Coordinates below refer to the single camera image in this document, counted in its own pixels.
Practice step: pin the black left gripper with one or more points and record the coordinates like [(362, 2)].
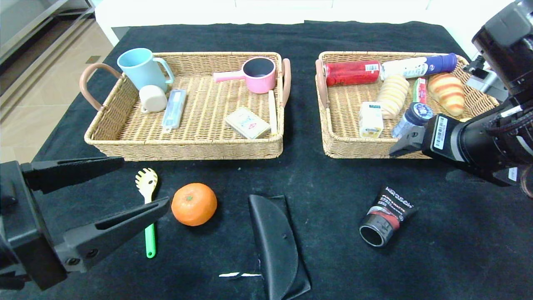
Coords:
[(26, 225)]

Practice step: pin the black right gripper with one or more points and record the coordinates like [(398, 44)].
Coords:
[(437, 134)]

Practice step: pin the small white juice box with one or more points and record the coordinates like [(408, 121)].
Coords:
[(370, 121)]

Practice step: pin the green snack packet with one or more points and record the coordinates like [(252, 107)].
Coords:
[(419, 89)]

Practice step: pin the black cleanser tube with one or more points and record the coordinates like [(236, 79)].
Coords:
[(387, 216)]

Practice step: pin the small clear bottle dark cap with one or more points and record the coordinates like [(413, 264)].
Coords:
[(416, 114)]

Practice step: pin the striped spiral bread roll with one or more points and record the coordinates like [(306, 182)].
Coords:
[(393, 96)]

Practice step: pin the yellow lemon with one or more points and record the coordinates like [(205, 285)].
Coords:
[(465, 120)]

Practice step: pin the golden croissant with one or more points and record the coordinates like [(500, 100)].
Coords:
[(447, 93)]

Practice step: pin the white bottle with blue cap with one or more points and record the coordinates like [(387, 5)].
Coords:
[(416, 66)]

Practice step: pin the red drink can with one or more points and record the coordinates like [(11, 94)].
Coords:
[(352, 73)]

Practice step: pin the orange fruit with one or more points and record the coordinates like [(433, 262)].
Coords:
[(194, 205)]

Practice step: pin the small cream cup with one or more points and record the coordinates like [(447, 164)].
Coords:
[(153, 99)]

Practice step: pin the black table cloth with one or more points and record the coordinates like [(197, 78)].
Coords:
[(354, 271)]

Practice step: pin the clear plastic case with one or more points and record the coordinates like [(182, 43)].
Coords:
[(174, 109)]

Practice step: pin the pale wooden stick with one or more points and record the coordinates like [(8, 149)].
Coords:
[(272, 112)]

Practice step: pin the brass floor outlet cover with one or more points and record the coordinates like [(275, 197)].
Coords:
[(94, 60)]

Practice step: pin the light blue mug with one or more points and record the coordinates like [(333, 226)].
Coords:
[(140, 70)]

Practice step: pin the white paper scrap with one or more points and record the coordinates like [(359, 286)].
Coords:
[(233, 274)]

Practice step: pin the green card box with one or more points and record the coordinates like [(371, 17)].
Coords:
[(247, 123)]

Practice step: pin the black glasses case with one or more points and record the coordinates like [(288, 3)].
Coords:
[(275, 241)]

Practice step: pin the grey metal shelf unit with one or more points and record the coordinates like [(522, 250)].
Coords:
[(25, 25)]

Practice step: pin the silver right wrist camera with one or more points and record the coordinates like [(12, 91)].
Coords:
[(487, 81)]

